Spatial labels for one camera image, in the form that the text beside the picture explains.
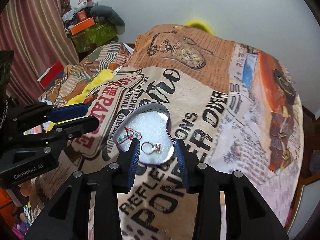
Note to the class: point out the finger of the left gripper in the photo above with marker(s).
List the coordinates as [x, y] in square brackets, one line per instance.
[75, 127]
[26, 117]

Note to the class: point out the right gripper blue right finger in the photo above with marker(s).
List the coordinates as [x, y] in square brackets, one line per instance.
[248, 216]

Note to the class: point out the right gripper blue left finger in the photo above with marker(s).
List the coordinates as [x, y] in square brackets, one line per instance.
[66, 216]

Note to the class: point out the purple heart-shaped tin box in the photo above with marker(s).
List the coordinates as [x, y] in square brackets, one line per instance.
[150, 124]

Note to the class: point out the yellow fleece blanket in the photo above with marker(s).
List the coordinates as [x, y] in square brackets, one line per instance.
[75, 85]

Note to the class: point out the red white box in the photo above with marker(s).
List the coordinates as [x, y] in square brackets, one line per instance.
[48, 78]

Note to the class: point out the striped red curtain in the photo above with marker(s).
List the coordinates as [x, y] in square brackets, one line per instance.
[34, 30]

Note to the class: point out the green patterned storage box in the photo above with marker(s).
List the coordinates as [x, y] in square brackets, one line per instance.
[93, 37]

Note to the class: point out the newspaper print bed blanket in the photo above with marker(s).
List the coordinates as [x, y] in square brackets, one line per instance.
[233, 105]

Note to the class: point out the orange box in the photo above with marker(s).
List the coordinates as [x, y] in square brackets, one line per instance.
[82, 26]

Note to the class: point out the grey plush pillow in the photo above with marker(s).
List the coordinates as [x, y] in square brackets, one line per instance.
[105, 13]

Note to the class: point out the yellow round cushion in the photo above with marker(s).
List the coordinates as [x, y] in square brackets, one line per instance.
[199, 24]

